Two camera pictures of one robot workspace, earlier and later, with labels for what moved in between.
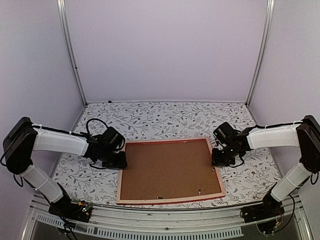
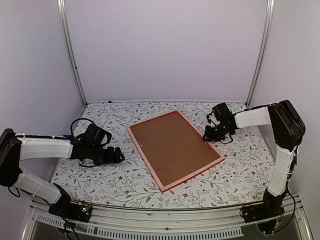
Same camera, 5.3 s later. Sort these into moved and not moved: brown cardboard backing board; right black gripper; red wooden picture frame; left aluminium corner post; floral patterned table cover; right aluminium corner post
Moved: brown cardboard backing board; red wooden picture frame; right black gripper
Not moved: right aluminium corner post; floral patterned table cover; left aluminium corner post
